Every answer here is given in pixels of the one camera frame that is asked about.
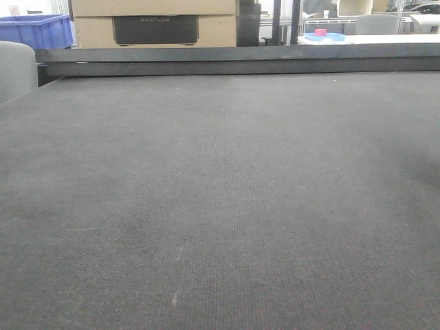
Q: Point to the black conveyor belt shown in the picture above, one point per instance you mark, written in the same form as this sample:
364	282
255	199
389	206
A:
222	202

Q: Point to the large cardboard box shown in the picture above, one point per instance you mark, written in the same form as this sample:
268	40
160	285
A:
154	24

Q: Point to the white table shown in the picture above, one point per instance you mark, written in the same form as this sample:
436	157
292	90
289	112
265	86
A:
376	39

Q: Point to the blue shallow tray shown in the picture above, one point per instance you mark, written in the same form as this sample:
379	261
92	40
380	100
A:
329	35

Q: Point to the pink tape roll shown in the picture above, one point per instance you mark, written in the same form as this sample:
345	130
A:
320	32

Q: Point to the grey chair back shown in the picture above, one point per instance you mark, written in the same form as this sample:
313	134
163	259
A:
19	73

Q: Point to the blue plastic crate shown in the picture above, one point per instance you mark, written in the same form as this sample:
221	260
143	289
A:
40	32

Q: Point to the black conveyor side rail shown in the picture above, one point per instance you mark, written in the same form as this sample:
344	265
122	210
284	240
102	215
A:
53	64

